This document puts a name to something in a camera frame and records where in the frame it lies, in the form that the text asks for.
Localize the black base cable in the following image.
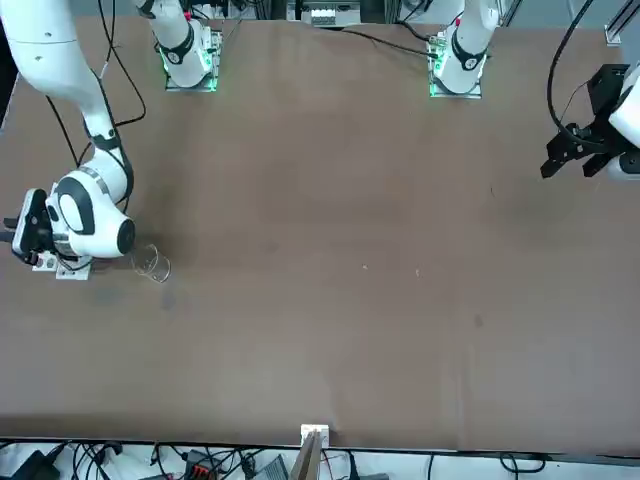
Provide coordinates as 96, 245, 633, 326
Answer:
339, 27, 432, 57
398, 20, 432, 44

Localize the black looped cable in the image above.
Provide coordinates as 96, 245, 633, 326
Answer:
499, 452, 547, 474

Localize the aluminium frame rail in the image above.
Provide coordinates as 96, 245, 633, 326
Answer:
603, 0, 640, 47

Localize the clear glass beaker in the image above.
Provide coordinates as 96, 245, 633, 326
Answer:
130, 243, 172, 285

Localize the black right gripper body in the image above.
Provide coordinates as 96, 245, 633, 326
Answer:
14, 189, 57, 267

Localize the thin black wire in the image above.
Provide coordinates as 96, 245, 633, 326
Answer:
560, 81, 590, 125

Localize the black cable with white tag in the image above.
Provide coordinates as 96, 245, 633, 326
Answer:
96, 0, 147, 129

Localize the aluminium frame post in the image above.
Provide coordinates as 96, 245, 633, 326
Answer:
291, 423, 332, 480

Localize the aluminium frame strut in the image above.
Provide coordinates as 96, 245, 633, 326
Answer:
499, 0, 525, 27

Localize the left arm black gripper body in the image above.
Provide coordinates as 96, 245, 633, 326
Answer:
584, 63, 631, 147

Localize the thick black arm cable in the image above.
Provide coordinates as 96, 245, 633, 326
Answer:
546, 0, 601, 144

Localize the black red usb hub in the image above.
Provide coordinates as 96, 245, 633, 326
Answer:
181, 448, 217, 480

